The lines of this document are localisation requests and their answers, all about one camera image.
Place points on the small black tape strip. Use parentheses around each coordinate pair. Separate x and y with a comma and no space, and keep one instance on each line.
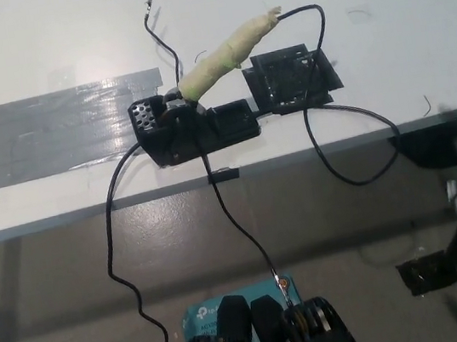
(224,176)

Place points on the black soldering gun base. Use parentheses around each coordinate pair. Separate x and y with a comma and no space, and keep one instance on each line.
(205,133)

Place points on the teal router box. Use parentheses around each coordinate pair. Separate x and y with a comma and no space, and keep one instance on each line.
(203,316)

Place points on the grey duct tape patch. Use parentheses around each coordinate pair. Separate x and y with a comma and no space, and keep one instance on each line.
(54,128)

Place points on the black square printed fixture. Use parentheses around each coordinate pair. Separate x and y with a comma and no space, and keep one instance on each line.
(284,81)

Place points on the black robot torso blocks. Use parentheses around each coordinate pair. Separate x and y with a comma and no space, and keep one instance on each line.
(279,335)

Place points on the soldering gun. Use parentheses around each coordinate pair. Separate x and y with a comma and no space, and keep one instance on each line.
(221,62)

